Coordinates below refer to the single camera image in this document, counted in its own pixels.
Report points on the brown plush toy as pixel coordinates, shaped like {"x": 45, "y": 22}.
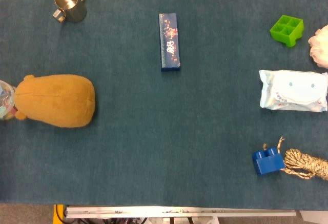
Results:
{"x": 55, "y": 101}

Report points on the dark blue printed box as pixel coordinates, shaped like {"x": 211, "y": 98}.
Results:
{"x": 170, "y": 42}

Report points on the blue plastic building block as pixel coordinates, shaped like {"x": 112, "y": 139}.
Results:
{"x": 267, "y": 161}

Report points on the white wet wipes pack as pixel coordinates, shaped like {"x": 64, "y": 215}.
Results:
{"x": 292, "y": 90}

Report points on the steel gooseneck pitcher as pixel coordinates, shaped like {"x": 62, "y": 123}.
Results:
{"x": 71, "y": 6}

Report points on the green four-cell plastic block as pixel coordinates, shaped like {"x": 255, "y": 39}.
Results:
{"x": 288, "y": 30}

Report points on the clear jar with colourful contents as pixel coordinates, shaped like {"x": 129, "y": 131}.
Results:
{"x": 5, "y": 101}

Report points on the pale pink mesh bath sponge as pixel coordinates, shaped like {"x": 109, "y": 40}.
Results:
{"x": 320, "y": 47}

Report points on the aluminium frame rail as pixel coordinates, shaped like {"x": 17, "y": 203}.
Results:
{"x": 179, "y": 212}

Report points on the yellow frame post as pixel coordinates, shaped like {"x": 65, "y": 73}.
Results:
{"x": 59, "y": 213}

